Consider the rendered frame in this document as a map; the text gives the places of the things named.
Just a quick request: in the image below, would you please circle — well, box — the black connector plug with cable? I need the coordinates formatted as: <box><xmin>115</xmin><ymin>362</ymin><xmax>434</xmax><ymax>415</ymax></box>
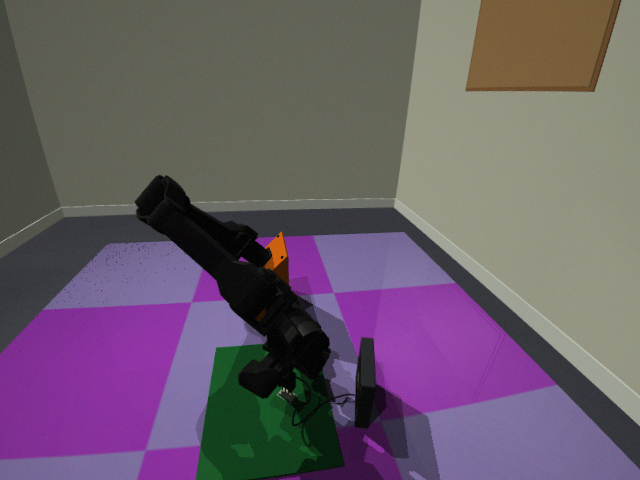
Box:
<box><xmin>283</xmin><ymin>371</ymin><xmax>355</xmax><ymax>426</ymax></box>

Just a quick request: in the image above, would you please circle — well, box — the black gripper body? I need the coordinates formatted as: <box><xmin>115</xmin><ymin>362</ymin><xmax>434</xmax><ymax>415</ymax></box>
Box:
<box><xmin>237</xmin><ymin>330</ymin><xmax>288</xmax><ymax>399</ymax></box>

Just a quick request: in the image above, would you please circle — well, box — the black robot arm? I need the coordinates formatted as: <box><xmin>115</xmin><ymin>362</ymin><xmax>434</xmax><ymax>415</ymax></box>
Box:
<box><xmin>135</xmin><ymin>175</ymin><xmax>331</xmax><ymax>380</ymax></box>

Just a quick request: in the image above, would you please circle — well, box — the green circuit board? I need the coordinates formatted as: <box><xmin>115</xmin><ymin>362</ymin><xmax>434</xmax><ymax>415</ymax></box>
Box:
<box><xmin>196</xmin><ymin>343</ymin><xmax>345</xmax><ymax>480</ymax></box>

